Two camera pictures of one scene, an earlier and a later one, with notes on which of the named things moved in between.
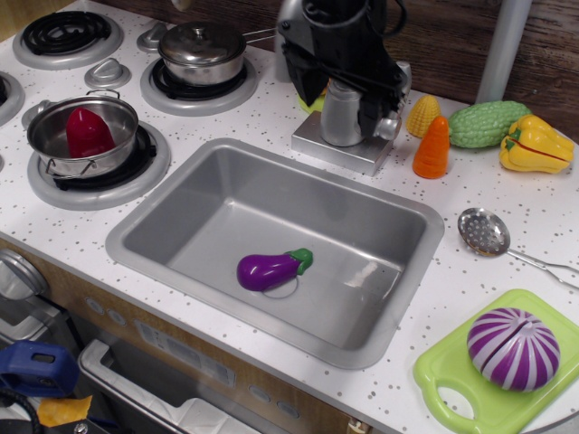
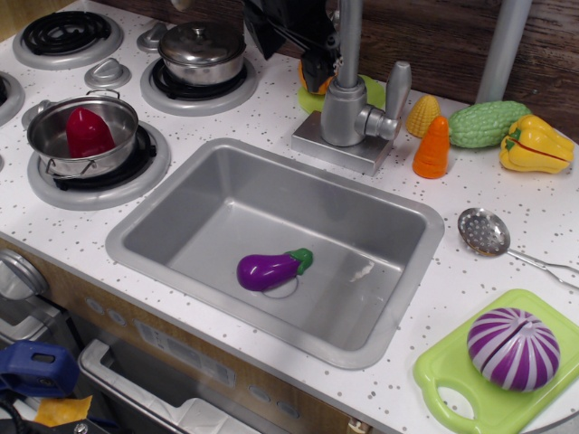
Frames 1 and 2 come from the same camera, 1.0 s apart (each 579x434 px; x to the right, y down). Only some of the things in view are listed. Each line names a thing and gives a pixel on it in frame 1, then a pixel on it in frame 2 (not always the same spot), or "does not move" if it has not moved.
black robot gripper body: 347,40 → 308,23
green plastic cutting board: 499,410 does not move
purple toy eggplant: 263,272 does not move
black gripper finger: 372,108 → 320,65
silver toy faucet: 336,133 does not move
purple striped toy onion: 513,349 does not move
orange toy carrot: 431,159 does not move
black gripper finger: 310,78 → 268,38
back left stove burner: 68,40 does not move
